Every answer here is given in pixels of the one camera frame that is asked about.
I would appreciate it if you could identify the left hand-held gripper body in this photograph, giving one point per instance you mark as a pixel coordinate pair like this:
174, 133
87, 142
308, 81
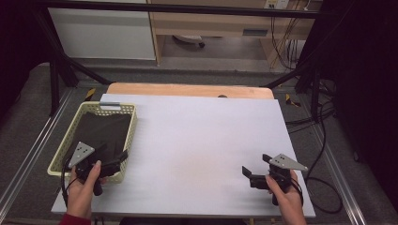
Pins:
80, 153

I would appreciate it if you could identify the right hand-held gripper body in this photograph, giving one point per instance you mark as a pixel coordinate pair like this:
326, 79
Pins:
284, 162

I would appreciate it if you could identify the dark olive garment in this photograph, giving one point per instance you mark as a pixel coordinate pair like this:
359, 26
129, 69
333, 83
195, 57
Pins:
100, 131

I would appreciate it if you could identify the pale yellow perforated plastic basket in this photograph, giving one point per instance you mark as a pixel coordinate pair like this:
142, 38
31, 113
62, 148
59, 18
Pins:
61, 150

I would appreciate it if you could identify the person's right hand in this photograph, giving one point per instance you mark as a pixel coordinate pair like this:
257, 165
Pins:
289, 203

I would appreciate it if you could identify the person's left hand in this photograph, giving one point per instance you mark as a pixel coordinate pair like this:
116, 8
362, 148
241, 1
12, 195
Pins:
79, 197

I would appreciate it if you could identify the yellow black floor tape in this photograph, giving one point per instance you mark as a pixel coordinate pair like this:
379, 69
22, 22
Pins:
292, 101
90, 93

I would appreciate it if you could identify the white cabinet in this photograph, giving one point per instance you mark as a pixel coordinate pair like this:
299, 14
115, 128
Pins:
100, 34

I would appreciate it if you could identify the black curtain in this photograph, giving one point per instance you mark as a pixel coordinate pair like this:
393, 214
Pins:
18, 47
369, 78

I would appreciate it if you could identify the office chair base with caster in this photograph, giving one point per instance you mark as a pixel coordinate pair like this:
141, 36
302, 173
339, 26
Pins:
189, 39

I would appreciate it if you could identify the light wooden desk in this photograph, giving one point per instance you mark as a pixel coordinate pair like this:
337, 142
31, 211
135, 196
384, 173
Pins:
203, 25

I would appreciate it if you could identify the metal floor rail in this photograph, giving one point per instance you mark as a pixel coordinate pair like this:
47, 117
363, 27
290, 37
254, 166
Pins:
341, 175
34, 146

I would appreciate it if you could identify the white wall power outlet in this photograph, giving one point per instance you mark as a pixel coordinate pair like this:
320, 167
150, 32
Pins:
277, 3

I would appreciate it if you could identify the black metal frame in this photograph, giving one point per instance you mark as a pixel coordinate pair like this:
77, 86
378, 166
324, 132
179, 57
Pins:
187, 8

